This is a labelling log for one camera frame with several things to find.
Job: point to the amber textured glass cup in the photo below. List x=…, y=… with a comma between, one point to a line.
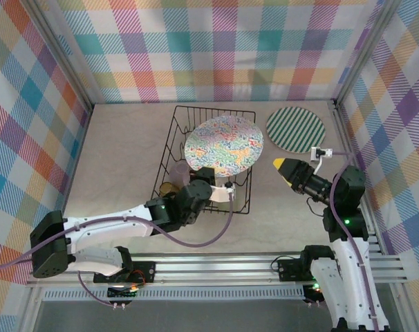
x=168, y=190

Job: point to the pink translucent cup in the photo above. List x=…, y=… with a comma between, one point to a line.
x=178, y=174

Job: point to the green striped plate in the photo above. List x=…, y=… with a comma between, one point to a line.
x=296, y=129

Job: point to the colourful squiggle pattern plate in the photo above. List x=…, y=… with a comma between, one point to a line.
x=223, y=145

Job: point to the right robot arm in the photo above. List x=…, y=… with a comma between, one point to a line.
x=351, y=276

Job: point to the black controller board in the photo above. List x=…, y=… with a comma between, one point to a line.
x=316, y=292
x=121, y=293

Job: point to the aluminium side rail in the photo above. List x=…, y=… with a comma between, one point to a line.
x=341, y=131

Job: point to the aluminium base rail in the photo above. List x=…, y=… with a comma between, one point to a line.
x=213, y=269

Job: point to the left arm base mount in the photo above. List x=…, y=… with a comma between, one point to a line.
x=150, y=268

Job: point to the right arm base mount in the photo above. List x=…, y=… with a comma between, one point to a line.
x=289, y=269

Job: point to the aluminium corner post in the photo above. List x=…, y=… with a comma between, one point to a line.
x=62, y=52
x=365, y=52

